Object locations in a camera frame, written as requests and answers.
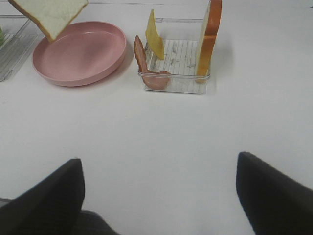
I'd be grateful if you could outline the clear left plastic tray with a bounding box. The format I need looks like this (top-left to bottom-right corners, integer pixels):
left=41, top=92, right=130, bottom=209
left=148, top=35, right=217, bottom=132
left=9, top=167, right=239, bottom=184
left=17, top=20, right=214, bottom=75
left=0, top=15, right=41, bottom=82

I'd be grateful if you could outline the clear plastic tray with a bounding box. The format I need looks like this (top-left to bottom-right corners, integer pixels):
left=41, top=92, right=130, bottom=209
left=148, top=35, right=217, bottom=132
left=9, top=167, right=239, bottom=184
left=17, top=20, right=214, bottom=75
left=138, top=18, right=210, bottom=94
left=0, top=15, right=41, bottom=82

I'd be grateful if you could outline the clear right plastic tray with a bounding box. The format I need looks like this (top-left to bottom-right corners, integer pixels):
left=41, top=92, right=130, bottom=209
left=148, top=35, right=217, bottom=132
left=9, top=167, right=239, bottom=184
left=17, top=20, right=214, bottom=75
left=138, top=18, right=210, bottom=94

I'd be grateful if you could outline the bread slice in right tray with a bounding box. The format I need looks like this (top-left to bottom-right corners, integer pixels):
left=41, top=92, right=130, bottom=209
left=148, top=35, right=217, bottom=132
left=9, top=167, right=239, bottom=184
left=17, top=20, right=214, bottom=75
left=195, top=0, right=222, bottom=77

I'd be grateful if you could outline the yellow cheese slice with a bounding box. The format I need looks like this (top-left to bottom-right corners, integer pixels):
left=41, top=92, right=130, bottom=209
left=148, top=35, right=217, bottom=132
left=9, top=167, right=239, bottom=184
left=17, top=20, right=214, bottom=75
left=145, top=9, right=165, bottom=60

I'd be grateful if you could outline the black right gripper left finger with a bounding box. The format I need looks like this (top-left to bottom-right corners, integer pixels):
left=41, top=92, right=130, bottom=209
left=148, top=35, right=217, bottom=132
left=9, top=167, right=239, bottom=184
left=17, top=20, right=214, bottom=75
left=0, top=159, right=117, bottom=235

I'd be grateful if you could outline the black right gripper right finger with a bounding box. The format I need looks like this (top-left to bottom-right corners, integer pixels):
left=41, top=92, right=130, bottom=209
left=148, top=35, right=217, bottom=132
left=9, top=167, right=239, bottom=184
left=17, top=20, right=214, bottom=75
left=236, top=152, right=313, bottom=235

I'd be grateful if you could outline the bread slice from tray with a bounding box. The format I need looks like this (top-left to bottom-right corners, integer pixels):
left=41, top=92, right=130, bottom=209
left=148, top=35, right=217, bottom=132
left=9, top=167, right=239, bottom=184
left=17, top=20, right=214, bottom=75
left=9, top=0, right=89, bottom=42

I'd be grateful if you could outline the green lettuce leaf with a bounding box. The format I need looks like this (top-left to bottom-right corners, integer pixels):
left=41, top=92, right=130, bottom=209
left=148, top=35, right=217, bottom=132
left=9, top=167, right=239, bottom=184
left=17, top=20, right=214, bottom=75
left=0, top=27, right=4, bottom=46

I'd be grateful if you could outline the pink round plate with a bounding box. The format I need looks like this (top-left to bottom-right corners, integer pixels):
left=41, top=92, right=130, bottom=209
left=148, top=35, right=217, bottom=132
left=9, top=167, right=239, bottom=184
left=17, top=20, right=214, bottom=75
left=32, top=21, right=127, bottom=87

